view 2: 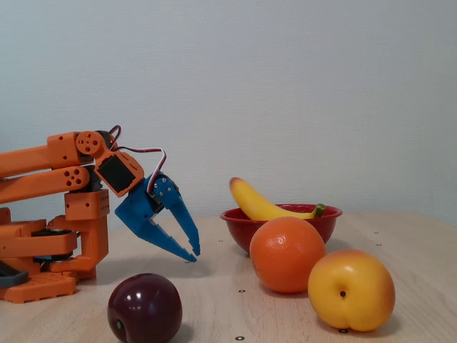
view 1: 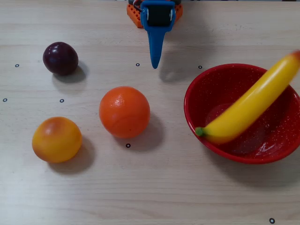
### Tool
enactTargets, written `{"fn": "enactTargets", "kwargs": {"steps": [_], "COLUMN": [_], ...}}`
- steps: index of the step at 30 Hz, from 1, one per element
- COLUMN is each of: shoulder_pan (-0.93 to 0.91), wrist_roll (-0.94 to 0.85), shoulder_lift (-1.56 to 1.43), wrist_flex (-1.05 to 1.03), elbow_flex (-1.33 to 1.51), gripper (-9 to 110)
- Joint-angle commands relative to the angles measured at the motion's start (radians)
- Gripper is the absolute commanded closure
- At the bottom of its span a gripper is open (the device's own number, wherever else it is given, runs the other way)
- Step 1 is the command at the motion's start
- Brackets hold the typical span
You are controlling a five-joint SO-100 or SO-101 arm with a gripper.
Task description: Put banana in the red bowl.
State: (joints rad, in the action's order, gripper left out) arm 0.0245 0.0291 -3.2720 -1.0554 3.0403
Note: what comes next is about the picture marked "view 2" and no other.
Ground yellow banana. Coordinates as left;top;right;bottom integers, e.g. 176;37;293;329
228;177;326;222

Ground red white black gripper cable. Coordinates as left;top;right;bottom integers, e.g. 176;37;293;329
109;124;168;196

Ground orange robot base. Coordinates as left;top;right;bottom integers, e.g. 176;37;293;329
0;207;79;304

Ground orange fruit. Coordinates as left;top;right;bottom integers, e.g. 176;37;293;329
248;216;326;294

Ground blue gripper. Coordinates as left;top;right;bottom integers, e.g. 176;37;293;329
114;175;201;264

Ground yellow peach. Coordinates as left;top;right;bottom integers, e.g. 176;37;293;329
307;249;396;332

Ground dark red plum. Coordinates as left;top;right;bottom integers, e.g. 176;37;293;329
106;273;184;343

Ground red speckled bowl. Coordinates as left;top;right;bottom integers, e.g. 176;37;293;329
219;204;343;257

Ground grey table clamp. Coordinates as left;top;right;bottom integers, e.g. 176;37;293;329
0;260;29;289

